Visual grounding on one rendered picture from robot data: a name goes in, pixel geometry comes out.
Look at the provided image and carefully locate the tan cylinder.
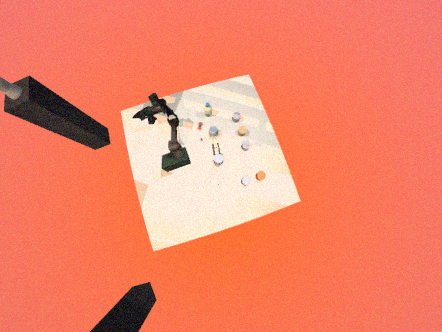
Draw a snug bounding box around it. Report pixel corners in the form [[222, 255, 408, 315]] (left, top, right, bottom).
[[238, 126, 247, 136]]

